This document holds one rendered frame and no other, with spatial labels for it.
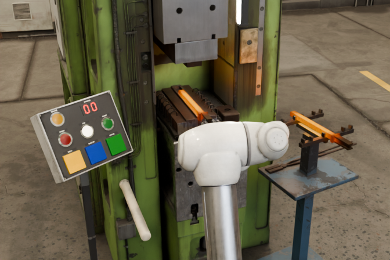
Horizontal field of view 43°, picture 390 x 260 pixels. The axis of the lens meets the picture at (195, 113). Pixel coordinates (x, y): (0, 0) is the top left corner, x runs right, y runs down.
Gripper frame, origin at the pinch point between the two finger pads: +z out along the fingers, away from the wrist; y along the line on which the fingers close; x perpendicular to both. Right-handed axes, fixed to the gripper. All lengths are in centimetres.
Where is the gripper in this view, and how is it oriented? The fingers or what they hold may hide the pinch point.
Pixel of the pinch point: (206, 119)
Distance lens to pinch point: 229.5
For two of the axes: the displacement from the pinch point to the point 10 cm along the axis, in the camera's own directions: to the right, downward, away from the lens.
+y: 9.4, -1.5, 2.9
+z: -3.3, -4.1, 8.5
